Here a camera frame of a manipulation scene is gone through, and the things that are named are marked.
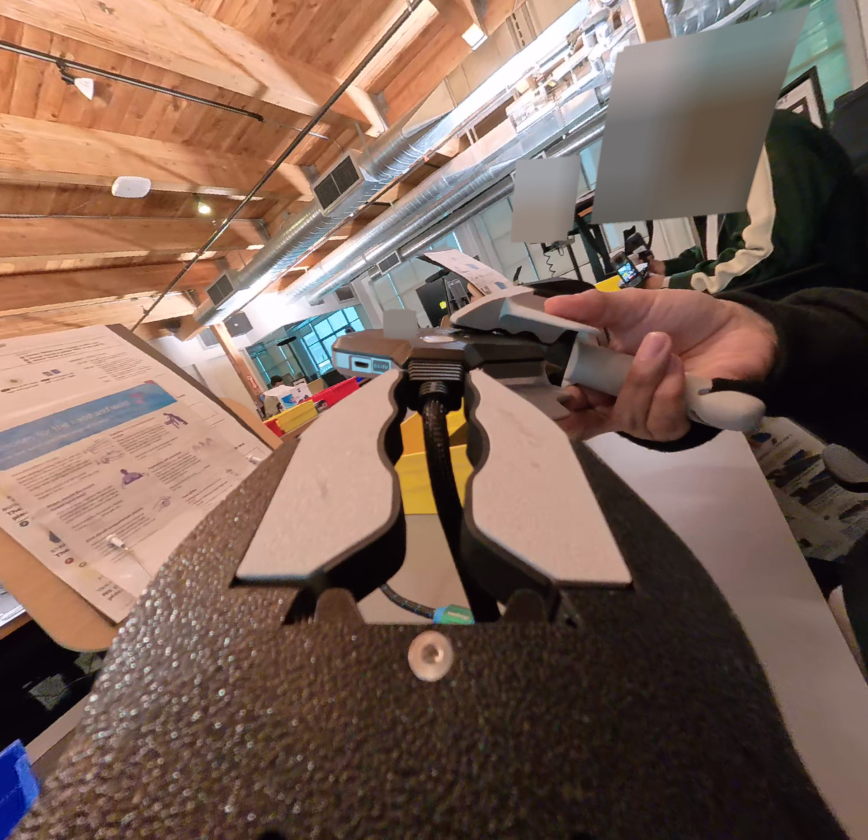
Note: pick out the white ceiling spot lamp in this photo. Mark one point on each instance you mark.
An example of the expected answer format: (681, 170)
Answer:
(85, 87)
(202, 206)

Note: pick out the black monitor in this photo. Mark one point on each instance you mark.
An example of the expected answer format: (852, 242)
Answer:
(434, 304)

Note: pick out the yellow plastic bin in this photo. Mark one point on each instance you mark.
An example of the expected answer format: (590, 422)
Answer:
(298, 416)
(415, 477)

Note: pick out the wooden document stand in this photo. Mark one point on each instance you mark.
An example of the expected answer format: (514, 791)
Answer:
(61, 623)

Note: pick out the white ceiling access point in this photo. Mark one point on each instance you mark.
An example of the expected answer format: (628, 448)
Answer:
(131, 186)

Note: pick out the blue plastic bin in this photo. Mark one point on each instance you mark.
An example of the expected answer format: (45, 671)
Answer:
(17, 779)

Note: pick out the person's right forearm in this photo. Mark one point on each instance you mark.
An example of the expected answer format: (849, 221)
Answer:
(814, 352)

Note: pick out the red plastic bin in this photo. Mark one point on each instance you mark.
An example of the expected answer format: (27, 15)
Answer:
(332, 396)

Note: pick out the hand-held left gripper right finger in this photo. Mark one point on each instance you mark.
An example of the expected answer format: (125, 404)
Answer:
(542, 508)

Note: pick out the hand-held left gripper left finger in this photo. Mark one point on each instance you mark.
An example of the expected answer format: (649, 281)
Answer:
(325, 508)

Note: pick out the black framed poster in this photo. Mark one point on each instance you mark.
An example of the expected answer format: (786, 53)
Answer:
(807, 101)

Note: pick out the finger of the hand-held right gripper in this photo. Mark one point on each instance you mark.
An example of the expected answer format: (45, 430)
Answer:
(522, 315)
(542, 398)

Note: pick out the person's right hand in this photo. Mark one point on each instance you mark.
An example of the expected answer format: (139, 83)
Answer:
(712, 331)

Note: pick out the silver ventilation duct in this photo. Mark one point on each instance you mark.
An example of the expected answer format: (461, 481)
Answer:
(441, 223)
(434, 148)

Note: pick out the printed instruction sheets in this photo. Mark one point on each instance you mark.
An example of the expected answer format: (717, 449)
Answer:
(102, 447)

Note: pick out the printed paper sheet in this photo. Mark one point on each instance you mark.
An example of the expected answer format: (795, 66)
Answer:
(800, 487)

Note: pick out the white paper sign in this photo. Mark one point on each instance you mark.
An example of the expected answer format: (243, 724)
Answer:
(475, 270)

